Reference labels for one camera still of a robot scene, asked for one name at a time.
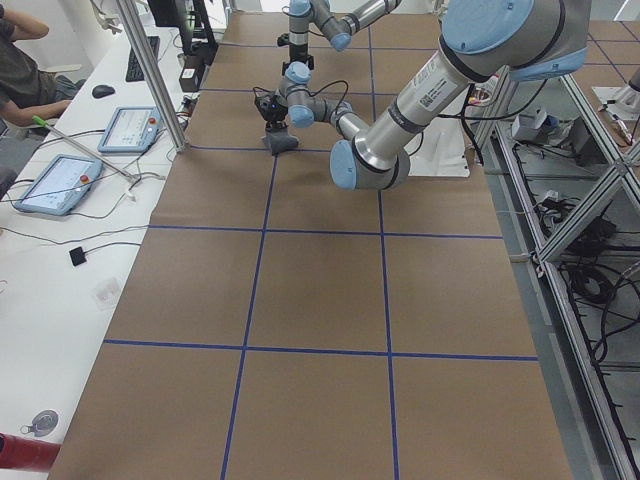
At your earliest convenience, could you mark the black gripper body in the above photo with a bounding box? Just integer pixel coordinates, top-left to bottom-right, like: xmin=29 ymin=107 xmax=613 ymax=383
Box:
xmin=267 ymin=118 xmax=288 ymax=134
xmin=289 ymin=43 xmax=315 ymax=69

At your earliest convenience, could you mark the pink and grey towel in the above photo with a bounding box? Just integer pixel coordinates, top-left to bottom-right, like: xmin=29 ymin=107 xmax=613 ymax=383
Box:
xmin=262 ymin=128 xmax=299 ymax=155

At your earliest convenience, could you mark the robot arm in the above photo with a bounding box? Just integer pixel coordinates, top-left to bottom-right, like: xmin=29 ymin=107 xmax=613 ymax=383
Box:
xmin=277 ymin=0 xmax=401 ymax=71
xmin=254 ymin=1 xmax=591 ymax=190

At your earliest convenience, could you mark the black power box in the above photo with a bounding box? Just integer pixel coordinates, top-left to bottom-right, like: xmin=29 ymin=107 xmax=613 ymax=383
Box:
xmin=179 ymin=55 xmax=205 ymax=93

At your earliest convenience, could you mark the black monitor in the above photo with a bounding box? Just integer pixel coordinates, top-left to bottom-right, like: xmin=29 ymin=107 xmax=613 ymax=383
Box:
xmin=148 ymin=0 xmax=218 ymax=62

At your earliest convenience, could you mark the blue teach pendant far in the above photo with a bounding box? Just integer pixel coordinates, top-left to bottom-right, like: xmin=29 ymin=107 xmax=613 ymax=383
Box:
xmin=98 ymin=106 xmax=163 ymax=155

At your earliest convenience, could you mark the blue teach pendant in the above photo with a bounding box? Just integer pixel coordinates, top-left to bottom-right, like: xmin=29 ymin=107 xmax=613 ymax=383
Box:
xmin=14 ymin=155 xmax=104 ymax=216
xmin=98 ymin=106 xmax=163 ymax=155

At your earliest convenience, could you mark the black keyboard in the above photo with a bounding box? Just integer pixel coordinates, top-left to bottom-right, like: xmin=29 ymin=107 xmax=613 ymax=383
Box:
xmin=125 ymin=35 xmax=161 ymax=83

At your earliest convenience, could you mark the black computer mouse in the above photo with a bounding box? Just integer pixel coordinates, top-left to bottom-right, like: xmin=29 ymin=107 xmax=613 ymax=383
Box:
xmin=92 ymin=84 xmax=115 ymax=99

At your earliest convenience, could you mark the blue teach pendant near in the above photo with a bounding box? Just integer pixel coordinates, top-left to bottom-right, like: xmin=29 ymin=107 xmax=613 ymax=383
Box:
xmin=14 ymin=155 xmax=104 ymax=216

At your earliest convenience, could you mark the small black square pad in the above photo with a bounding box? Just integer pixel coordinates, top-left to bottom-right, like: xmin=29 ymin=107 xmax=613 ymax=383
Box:
xmin=69 ymin=246 xmax=87 ymax=267

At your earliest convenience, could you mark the seated person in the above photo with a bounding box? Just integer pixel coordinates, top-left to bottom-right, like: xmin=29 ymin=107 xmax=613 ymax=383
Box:
xmin=1 ymin=5 xmax=85 ymax=127

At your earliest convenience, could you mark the red cylinder object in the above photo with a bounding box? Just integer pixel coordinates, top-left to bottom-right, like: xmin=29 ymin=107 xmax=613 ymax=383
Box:
xmin=0 ymin=433 xmax=61 ymax=473

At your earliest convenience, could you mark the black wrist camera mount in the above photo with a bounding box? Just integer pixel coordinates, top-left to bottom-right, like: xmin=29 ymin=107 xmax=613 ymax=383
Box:
xmin=277 ymin=33 xmax=290 ymax=47
xmin=254 ymin=90 xmax=288 ymax=124

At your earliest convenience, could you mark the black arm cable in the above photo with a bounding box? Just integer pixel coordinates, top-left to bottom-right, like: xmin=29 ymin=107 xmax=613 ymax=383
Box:
xmin=252 ymin=79 xmax=354 ymax=114

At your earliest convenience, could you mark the aluminium frame post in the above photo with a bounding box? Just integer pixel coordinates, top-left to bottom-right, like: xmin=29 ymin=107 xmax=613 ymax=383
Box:
xmin=115 ymin=0 xmax=187 ymax=153

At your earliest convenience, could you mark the aluminium truss frame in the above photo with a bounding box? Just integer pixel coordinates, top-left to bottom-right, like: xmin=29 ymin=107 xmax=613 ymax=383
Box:
xmin=477 ymin=77 xmax=639 ymax=479

